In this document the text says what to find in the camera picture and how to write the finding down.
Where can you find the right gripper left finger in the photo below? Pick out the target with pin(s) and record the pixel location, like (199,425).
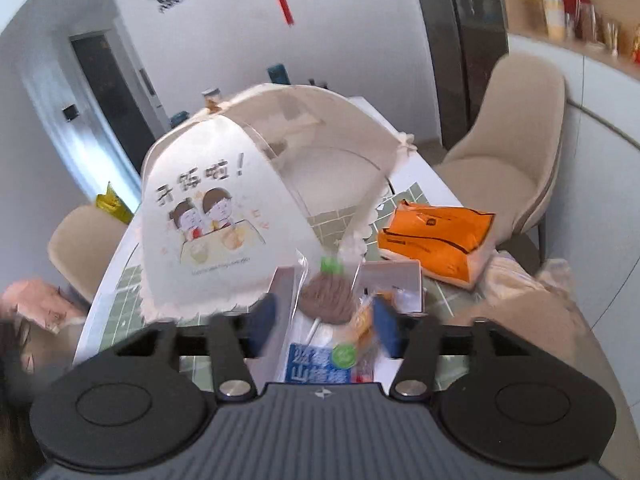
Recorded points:
(231,339)

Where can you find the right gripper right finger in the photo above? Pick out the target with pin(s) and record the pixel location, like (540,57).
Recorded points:
(414,341)

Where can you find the blue hawthorn snack packet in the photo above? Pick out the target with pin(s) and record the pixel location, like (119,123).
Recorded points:
(330,337)

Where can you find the pink cardboard box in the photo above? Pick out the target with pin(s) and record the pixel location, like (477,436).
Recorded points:
(399,281)

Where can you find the orange tissue pack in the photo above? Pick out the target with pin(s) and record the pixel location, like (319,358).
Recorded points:
(452,244)

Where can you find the brown plush bear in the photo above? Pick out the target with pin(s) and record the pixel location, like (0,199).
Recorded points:
(541,309)

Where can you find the cartoon mesh food cover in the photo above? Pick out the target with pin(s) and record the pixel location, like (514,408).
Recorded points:
(278,176)

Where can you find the beige chair left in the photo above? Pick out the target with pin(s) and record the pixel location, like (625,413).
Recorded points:
(82,247)

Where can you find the beige chair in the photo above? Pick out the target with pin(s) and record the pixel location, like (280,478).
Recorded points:
(82,247)
(508,162)

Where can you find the beige chair right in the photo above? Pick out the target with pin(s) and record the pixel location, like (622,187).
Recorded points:
(508,162)

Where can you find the dark cabinet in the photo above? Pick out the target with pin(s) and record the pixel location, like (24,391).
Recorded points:
(466,39)

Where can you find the yellow bottle on shelf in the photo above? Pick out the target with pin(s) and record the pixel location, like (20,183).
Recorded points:
(554,16)

